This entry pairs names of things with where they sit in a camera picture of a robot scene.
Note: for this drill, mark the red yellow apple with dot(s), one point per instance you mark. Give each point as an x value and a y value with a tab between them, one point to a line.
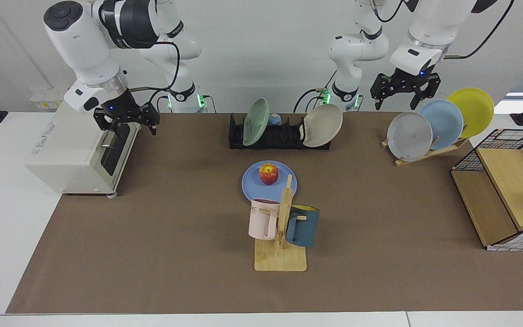
268	174

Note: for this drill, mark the light blue plate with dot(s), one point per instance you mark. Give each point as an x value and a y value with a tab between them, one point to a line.
445	120

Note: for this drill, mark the grey plate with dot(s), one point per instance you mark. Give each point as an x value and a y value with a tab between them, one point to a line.
409	137

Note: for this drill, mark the yellow plate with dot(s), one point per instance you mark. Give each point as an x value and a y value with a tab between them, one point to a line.
472	106

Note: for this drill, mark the wooden plate rack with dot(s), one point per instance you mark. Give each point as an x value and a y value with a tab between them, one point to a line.
425	155

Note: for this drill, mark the beige plate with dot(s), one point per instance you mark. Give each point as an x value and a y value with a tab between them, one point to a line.
324	125

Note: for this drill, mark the black dish rack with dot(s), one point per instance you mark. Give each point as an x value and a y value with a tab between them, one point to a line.
235	136

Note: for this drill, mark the pale green plate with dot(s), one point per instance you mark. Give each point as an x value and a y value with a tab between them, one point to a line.
256	122

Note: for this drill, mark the pale toaster oven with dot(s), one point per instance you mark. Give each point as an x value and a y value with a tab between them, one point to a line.
73	150

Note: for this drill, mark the small blue round thing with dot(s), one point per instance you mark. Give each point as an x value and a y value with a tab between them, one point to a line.
275	120

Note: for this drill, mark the pink mug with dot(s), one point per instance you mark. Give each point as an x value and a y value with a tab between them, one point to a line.
261	220

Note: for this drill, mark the dark blue mug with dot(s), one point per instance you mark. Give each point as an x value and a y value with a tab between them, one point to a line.
307	227

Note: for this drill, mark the brown table cloth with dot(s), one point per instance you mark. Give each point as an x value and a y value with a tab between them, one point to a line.
198	272

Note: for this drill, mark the wooden cup stand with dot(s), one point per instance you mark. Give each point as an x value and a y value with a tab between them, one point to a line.
279	261

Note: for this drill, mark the white wall socket box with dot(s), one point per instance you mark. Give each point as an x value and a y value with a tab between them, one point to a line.
46	97

